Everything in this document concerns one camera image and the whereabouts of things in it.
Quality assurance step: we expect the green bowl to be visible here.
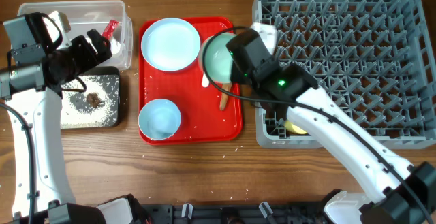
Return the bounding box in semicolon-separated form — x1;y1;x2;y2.
198;33;236;84

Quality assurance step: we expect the yellow cup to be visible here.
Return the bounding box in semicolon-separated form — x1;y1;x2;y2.
283;120;307;135

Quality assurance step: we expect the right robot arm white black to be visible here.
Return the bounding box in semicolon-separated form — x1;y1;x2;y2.
226;29;435;223

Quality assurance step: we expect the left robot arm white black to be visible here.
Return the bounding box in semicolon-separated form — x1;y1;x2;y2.
1;12;150;223

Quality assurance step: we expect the crumpled white paper waste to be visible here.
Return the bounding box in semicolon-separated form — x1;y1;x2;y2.
110;37;122;56

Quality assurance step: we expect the red wrapper waste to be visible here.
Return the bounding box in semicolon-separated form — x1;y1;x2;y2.
102;20;119;40

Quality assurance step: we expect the grey dishwasher rack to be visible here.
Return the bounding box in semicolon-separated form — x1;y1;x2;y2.
252;0;435;150

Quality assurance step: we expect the rice grains pile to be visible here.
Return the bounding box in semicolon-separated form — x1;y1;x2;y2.
61;74;119;129

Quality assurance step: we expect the brown food scrap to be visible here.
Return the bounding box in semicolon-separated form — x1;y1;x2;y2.
86;93;102;108

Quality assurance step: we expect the clear plastic bin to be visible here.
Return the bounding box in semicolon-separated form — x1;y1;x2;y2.
17;0;134;71

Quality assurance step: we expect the black tray bin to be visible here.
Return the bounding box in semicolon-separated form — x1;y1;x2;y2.
59;66;121;129

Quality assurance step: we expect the large light blue plate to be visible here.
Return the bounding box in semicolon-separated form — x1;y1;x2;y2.
140;18;201;72

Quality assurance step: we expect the small light blue bowl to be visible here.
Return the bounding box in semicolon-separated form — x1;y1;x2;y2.
138;99;181;140

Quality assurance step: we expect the white plastic spoon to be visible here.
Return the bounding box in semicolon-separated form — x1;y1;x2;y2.
201;74;209;88

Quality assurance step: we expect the red serving tray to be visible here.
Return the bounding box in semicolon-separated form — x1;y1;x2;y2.
138;19;243;146

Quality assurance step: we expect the brown carrot-shaped food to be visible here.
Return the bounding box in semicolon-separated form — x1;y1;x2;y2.
219;83;232;111

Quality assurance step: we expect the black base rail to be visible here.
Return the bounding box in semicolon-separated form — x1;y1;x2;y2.
142;189;339;224

